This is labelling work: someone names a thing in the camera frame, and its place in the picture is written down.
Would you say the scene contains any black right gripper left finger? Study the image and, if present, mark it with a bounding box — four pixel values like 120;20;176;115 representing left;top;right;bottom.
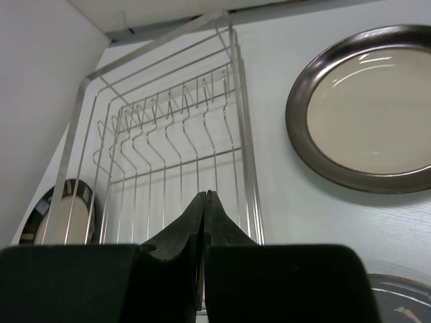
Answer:
1;192;206;322

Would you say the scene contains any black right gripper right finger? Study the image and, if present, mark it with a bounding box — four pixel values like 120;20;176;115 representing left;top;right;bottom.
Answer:
203;191;376;322

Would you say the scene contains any cream plate glossy dark rim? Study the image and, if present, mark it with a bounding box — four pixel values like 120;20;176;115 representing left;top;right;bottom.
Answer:
19;179;98;246

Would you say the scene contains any grey round deer plate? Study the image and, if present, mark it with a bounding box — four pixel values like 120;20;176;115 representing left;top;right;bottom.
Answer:
368;274;431;323

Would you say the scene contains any cream plate brown rim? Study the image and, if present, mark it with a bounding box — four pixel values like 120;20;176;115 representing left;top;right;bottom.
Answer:
286;25;430;194

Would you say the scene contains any metal wire dish rack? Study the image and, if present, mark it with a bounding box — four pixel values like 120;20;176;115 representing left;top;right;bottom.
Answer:
49;9;265;244

